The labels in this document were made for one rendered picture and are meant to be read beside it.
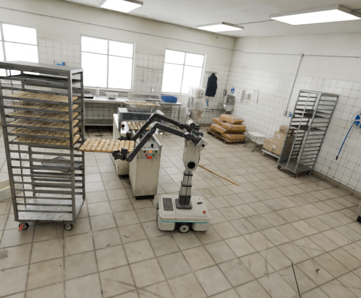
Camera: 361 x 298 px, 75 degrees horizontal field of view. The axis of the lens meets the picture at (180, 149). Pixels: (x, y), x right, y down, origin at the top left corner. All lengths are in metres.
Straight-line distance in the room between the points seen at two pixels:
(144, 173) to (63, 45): 4.41
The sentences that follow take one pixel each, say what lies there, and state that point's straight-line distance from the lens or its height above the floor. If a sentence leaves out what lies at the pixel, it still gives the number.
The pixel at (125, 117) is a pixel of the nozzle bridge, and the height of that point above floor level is 1.07.
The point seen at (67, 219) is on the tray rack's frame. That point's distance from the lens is 3.14.
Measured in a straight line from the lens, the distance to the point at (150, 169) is 3.44.
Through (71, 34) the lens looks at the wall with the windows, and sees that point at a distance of 6.92.
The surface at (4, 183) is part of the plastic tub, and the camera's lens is 4.16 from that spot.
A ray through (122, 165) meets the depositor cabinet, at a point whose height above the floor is 0.27.
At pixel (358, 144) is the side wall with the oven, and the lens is 5.76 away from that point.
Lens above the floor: 2.02
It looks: 20 degrees down
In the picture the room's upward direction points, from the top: 8 degrees clockwise
